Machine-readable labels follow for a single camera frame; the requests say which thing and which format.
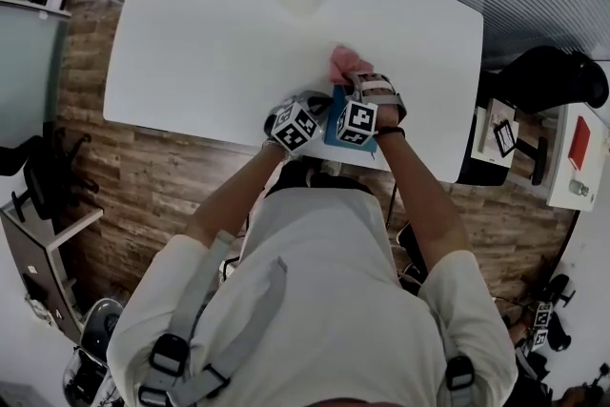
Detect gray round appliance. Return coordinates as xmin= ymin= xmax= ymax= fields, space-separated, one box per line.
xmin=78 ymin=297 xmax=127 ymax=368

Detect blue book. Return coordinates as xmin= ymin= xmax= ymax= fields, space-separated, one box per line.
xmin=323 ymin=83 xmax=381 ymax=157

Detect person's left forearm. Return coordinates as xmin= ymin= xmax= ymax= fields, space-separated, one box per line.
xmin=183 ymin=142 xmax=287 ymax=250

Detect gray metal bottle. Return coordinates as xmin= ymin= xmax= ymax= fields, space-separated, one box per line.
xmin=568 ymin=179 xmax=593 ymax=199

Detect person's right hand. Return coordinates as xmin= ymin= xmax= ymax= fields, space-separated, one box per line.
xmin=375 ymin=101 xmax=406 ymax=132

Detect white side table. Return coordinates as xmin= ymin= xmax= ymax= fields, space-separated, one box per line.
xmin=545 ymin=102 xmax=600 ymax=212

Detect brown white cabinet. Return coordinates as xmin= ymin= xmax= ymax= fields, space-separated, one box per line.
xmin=0 ymin=199 xmax=106 ymax=348

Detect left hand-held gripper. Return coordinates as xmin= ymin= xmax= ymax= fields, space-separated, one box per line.
xmin=264 ymin=90 xmax=334 ymax=155

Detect white bead bracelet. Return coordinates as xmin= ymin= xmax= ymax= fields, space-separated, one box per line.
xmin=261 ymin=137 xmax=293 ymax=164

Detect person's white shirt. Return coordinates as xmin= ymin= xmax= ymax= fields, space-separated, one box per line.
xmin=107 ymin=185 xmax=519 ymax=407

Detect beige box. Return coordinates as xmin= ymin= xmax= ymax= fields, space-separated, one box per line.
xmin=478 ymin=98 xmax=519 ymax=158

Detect person's black trousers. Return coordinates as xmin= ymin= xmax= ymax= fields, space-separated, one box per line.
xmin=264 ymin=159 xmax=377 ymax=199

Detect person's right forearm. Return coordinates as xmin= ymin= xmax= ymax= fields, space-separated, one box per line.
xmin=376 ymin=128 xmax=472 ymax=274

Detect black office chair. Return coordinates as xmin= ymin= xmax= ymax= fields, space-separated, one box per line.
xmin=0 ymin=123 xmax=101 ymax=225
xmin=457 ymin=45 xmax=610 ymax=188

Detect black framed picture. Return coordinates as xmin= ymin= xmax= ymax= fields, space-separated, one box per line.
xmin=493 ymin=119 xmax=521 ymax=158

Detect gray harness strap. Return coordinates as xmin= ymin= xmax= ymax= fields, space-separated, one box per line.
xmin=428 ymin=295 xmax=478 ymax=406
xmin=137 ymin=255 xmax=290 ymax=407
xmin=147 ymin=231 xmax=237 ymax=377

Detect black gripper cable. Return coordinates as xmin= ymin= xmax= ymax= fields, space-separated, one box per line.
xmin=383 ymin=179 xmax=398 ymax=228

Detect red book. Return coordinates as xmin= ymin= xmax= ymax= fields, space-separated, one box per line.
xmin=568 ymin=116 xmax=593 ymax=171

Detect pink cloth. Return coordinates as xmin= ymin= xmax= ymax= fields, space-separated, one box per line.
xmin=328 ymin=45 xmax=376 ymax=87

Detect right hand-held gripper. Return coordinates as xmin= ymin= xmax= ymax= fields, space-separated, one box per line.
xmin=335 ymin=71 xmax=410 ymax=148

